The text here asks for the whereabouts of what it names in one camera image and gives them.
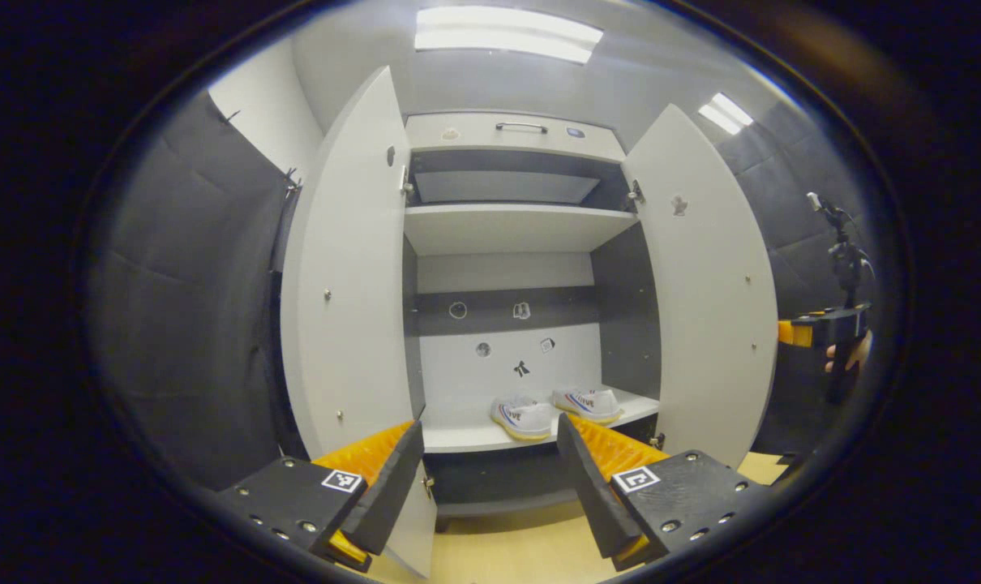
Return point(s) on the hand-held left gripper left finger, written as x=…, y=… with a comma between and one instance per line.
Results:
x=389, y=491

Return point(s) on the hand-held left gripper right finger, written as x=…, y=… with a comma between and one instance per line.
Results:
x=592, y=483

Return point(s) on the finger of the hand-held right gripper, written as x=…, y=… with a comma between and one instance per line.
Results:
x=798, y=332

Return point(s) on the white striped shoe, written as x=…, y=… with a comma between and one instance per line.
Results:
x=592, y=403
x=527, y=418

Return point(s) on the white cabinet door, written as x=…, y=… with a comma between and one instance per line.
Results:
x=353, y=284
x=709, y=308

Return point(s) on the white shoe cabinet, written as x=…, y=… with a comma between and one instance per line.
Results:
x=507, y=227

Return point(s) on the metal door hinge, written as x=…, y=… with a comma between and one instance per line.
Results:
x=407, y=182
x=636, y=193
x=657, y=441
x=428, y=487

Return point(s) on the white cabinet drawer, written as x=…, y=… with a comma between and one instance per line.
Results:
x=474, y=136

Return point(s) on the small ceiling light panel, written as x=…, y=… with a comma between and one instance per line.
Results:
x=726, y=113

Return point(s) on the large ceiling light panel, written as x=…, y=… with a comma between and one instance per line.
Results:
x=507, y=34

